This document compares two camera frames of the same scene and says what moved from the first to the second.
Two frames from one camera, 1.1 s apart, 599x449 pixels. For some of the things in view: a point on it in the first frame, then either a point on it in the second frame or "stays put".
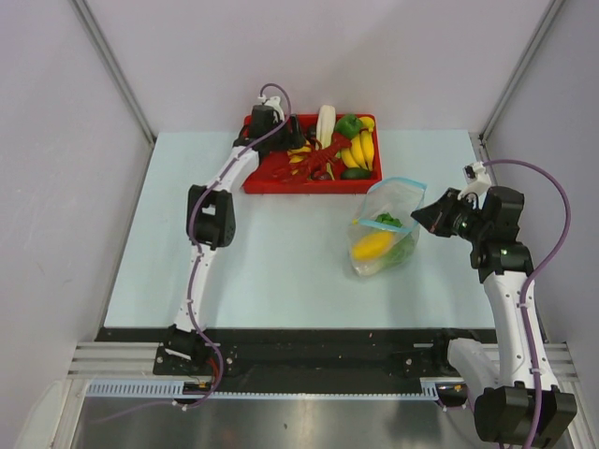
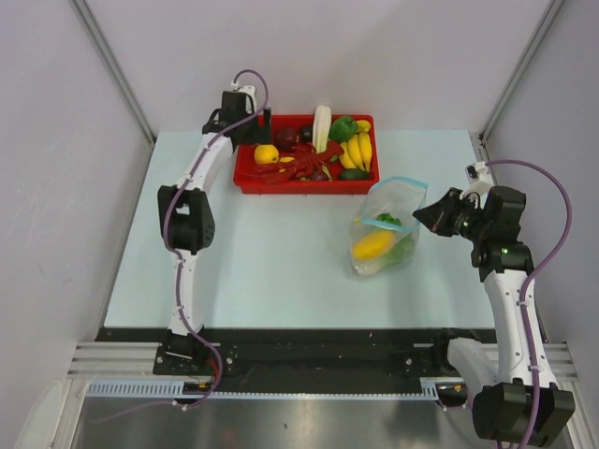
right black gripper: (435, 216) stays put
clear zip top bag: (383, 237) stays put
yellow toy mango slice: (372, 245) stays put
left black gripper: (293, 139) -> (261, 135)
